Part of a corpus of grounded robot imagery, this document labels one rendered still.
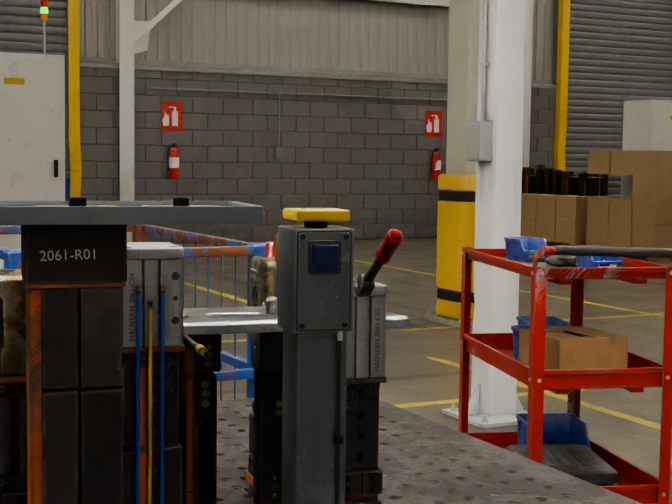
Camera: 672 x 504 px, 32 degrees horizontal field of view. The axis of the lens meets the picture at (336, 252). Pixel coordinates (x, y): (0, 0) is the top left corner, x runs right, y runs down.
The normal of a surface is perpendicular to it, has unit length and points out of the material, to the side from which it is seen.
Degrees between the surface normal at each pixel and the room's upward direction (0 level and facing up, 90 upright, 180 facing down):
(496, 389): 90
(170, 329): 90
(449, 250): 90
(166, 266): 90
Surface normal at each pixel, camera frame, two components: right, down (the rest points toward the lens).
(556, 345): -0.94, 0.01
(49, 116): 0.46, 0.07
